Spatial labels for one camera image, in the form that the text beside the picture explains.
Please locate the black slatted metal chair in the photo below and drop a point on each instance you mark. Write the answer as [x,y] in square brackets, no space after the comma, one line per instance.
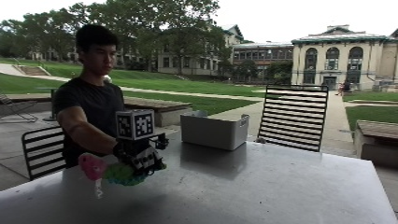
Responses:
[294,116]
[43,151]

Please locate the the person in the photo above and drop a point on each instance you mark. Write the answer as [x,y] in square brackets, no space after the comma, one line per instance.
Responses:
[91,102]

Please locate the green and blue plush toy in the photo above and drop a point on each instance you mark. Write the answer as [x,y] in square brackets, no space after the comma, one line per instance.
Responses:
[120,174]

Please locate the white marker cube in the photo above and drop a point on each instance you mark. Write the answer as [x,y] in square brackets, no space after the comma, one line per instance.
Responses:
[134,124]

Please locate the pink plush toy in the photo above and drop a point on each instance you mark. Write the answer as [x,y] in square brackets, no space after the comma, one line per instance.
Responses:
[92,167]

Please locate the beige arched-window building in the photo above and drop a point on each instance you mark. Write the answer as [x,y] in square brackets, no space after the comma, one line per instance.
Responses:
[343,60]

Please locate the brown glass-front building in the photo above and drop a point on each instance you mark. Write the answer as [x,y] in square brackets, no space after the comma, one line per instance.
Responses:
[262,59]

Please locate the grey building behind trees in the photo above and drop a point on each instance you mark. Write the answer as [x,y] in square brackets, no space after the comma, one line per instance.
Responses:
[194,53]

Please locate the round outdoor table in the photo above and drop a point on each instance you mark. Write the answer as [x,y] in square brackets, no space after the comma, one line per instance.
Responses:
[51,102]

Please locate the black folding lounge chair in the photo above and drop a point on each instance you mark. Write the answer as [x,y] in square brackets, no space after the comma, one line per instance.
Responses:
[15,107]

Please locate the white plastic bin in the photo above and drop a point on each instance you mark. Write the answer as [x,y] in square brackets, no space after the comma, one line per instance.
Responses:
[213,130]

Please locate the stone bench with wooden top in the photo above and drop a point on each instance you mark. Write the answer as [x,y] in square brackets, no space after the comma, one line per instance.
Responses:
[165,109]
[377,140]

